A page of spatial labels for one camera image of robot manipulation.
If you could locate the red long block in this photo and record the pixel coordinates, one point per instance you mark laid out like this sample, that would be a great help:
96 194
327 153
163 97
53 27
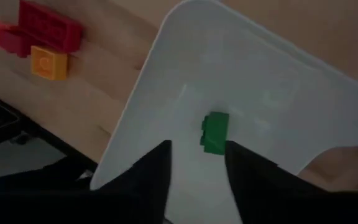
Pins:
51 28

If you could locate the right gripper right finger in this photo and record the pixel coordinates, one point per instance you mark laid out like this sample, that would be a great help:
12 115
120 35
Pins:
253 186

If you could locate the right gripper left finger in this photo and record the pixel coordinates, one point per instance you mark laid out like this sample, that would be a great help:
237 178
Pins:
148 186

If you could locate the yellow-orange medium block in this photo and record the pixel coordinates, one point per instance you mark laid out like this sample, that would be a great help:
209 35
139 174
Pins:
49 63

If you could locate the white plastic bin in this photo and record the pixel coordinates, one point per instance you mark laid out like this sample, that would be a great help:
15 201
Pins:
259 77

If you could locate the green medium block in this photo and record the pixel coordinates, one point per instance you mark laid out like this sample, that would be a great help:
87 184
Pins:
214 133

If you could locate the red medium block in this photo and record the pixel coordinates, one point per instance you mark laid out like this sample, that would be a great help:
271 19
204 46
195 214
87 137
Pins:
9 42

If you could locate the black table frame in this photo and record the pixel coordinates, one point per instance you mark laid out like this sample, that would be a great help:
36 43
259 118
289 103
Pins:
42 135

